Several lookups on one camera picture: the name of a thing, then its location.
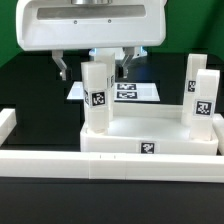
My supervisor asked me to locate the white fence block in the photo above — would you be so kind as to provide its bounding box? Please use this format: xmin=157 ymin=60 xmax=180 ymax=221
xmin=0 ymin=108 xmax=17 ymax=146
xmin=213 ymin=114 xmax=224 ymax=156

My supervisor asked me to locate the white left fence block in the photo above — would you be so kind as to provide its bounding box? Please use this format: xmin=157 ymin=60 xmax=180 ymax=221
xmin=0 ymin=108 xmax=17 ymax=146

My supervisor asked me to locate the marker tag sheet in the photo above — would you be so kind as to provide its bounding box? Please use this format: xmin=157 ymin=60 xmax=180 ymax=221
xmin=67 ymin=82 xmax=160 ymax=102

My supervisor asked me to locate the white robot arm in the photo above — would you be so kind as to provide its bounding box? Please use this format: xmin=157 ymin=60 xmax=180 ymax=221
xmin=16 ymin=0 xmax=167 ymax=78

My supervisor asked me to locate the white right fence block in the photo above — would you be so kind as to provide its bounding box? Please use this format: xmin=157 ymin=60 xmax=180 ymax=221
xmin=213 ymin=114 xmax=224 ymax=156

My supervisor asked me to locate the white front fence bar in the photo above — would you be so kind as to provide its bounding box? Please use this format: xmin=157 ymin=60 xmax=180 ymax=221
xmin=0 ymin=150 xmax=224 ymax=183

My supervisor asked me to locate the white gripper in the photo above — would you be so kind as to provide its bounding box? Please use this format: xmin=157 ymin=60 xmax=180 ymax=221
xmin=16 ymin=0 xmax=166 ymax=81

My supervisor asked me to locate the white desk top tray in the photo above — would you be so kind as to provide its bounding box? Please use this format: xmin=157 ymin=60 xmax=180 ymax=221
xmin=80 ymin=103 xmax=218 ymax=155

